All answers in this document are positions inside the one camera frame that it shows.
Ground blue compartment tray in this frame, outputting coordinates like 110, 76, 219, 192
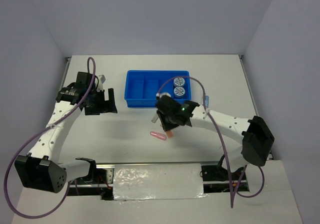
124, 70, 192, 108

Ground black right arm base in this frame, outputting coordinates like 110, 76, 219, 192
199, 162, 229, 184

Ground silver foil sheet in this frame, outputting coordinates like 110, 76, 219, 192
113, 163, 206, 200

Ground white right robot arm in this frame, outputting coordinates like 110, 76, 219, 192
155, 95, 275, 179

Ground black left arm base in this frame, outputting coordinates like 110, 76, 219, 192
90, 168, 114, 200

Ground grey eraser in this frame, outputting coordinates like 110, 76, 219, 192
151, 114, 159, 123

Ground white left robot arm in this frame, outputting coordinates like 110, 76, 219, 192
14, 72, 117, 193

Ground pink clear case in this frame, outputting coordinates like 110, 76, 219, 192
150, 131, 167, 140

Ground orange clear case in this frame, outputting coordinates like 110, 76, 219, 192
166, 131, 173, 138

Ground blue jar patterned lid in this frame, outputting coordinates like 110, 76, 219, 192
173, 77, 186, 87

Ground blue jar sideways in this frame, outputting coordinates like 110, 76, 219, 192
173, 86, 186, 99

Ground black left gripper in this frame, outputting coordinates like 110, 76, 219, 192
84, 88, 117, 116

